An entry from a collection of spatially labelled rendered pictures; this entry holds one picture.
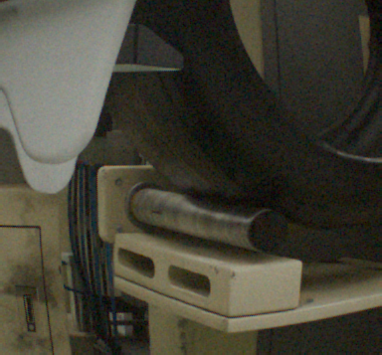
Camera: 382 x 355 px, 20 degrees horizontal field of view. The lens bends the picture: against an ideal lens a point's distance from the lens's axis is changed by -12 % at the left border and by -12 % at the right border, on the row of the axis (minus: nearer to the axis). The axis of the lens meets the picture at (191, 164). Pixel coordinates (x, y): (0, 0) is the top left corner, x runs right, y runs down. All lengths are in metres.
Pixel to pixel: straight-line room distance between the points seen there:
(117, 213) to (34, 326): 0.36
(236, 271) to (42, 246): 0.62
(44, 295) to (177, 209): 0.46
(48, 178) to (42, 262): 1.39
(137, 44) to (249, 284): 0.83
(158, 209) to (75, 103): 1.17
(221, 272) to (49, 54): 0.96
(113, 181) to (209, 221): 0.24
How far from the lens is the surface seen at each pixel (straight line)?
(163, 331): 1.66
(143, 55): 0.40
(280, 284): 1.23
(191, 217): 1.34
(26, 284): 1.77
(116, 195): 1.51
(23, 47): 0.28
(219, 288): 1.23
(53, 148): 0.27
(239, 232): 1.23
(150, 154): 1.35
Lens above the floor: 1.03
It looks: 3 degrees down
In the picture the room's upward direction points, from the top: straight up
